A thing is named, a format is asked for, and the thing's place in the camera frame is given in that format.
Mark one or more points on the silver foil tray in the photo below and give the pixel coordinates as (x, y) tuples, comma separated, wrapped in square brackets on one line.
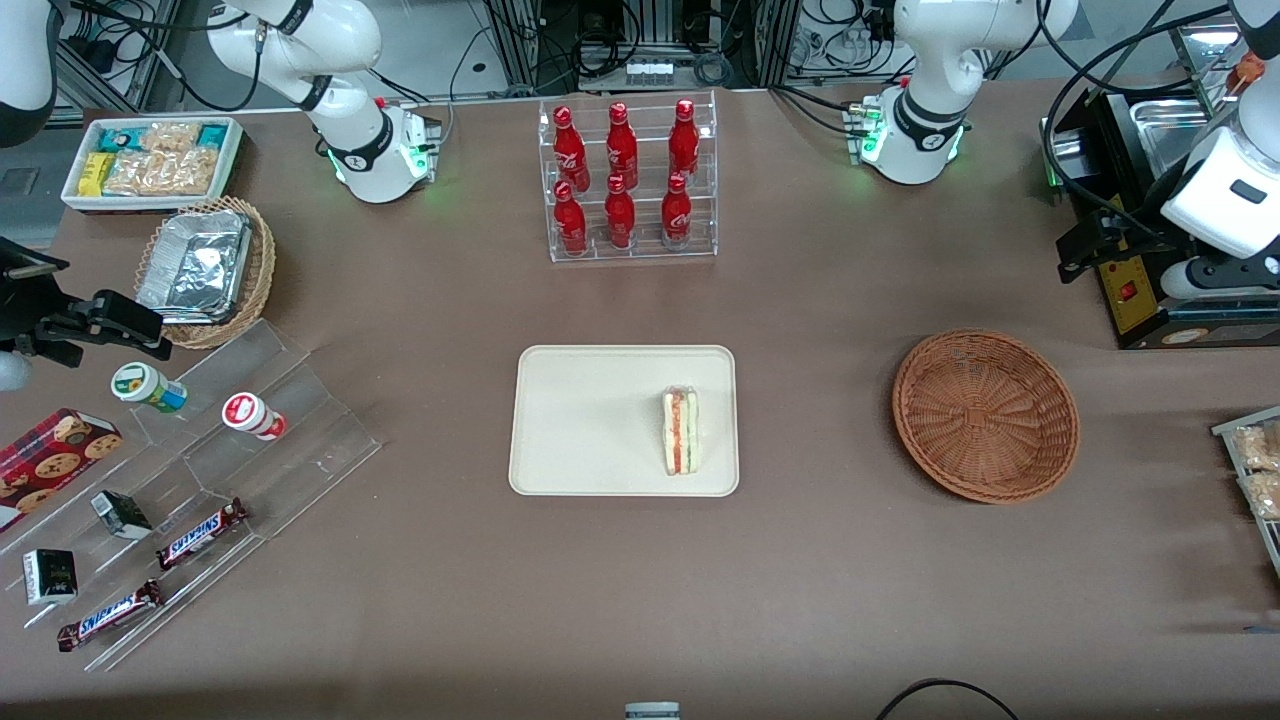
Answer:
[(195, 265)]

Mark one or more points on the white rectangular snack bin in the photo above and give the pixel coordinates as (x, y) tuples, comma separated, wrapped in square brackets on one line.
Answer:
[(150, 203)]

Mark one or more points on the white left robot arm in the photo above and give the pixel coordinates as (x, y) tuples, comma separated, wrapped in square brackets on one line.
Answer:
[(930, 60)]

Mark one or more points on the small clear cracker pack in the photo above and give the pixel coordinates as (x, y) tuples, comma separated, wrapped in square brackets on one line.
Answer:
[(170, 137)]

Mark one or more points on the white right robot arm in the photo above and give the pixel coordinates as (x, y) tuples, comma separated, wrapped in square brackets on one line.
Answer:
[(340, 40)]

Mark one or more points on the light tan wicker basket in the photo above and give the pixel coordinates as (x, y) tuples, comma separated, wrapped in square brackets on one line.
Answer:
[(258, 270)]

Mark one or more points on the green lid yogurt cup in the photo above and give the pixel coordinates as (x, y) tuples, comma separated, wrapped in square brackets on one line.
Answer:
[(145, 386)]

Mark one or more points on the triangle sandwich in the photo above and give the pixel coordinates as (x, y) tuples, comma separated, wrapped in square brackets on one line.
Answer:
[(682, 432)]

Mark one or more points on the large clear cracker pack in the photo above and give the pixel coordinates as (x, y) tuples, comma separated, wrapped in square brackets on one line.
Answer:
[(165, 172)]

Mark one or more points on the yellow snack packet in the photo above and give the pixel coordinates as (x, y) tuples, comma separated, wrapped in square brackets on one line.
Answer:
[(95, 175)]

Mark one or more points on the clear acrylic step stand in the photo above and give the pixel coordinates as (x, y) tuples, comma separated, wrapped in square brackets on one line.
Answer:
[(300, 440)]

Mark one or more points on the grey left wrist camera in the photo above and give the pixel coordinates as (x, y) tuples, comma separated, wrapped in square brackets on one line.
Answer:
[(1215, 280)]

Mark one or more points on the metal snack tray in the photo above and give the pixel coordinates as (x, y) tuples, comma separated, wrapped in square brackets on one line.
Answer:
[(1270, 545)]

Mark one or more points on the snickers chocolate bar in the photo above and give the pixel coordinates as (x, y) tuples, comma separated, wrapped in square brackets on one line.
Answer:
[(200, 533), (108, 615)]

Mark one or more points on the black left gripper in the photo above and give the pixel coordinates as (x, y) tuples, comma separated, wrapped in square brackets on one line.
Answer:
[(1152, 213)]

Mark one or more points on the black food warmer machine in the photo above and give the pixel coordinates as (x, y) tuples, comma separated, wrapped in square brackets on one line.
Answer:
[(1135, 310)]

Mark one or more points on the cream plastic tray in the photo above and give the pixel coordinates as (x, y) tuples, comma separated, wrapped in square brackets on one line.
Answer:
[(590, 420)]

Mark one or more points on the small black box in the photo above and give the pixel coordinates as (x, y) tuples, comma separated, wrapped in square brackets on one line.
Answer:
[(50, 576), (122, 514)]

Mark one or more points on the red cola bottle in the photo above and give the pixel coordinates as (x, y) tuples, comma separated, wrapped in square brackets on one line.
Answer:
[(621, 145), (569, 150), (569, 220), (684, 140), (676, 212), (619, 215)]

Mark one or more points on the red lid yogurt cup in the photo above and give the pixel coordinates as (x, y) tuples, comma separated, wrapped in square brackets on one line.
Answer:
[(250, 414)]

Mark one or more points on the clear acrylic bottle rack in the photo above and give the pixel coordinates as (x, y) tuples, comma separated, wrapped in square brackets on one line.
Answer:
[(645, 250)]

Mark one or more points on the teal snack packet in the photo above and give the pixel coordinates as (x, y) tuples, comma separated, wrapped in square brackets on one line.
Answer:
[(118, 140), (212, 135)]

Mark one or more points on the brown round wicker basket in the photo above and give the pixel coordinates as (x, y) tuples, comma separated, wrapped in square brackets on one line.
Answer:
[(985, 415)]

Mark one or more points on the clear fried snack pack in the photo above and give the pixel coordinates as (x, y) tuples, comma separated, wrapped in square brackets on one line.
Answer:
[(1264, 494), (1258, 447)]

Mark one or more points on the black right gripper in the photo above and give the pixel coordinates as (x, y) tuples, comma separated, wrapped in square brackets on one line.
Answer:
[(22, 303)]

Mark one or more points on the white power strip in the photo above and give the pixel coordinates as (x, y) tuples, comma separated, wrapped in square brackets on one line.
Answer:
[(648, 70)]

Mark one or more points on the red tartan cookie box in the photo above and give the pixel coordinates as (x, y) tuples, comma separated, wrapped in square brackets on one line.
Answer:
[(50, 465)]

